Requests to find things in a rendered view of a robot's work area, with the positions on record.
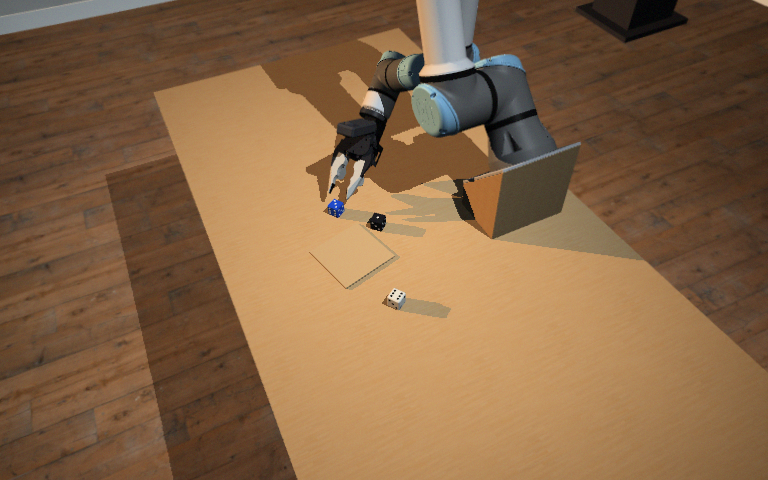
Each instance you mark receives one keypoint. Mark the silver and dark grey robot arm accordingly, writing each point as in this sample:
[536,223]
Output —
[456,100]

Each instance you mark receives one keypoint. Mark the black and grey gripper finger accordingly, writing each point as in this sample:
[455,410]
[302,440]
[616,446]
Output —
[360,167]
[338,165]

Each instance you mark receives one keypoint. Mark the white die with black pips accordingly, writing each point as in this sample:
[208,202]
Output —
[396,298]

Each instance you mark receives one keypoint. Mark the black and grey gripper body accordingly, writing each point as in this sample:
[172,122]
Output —
[358,146]

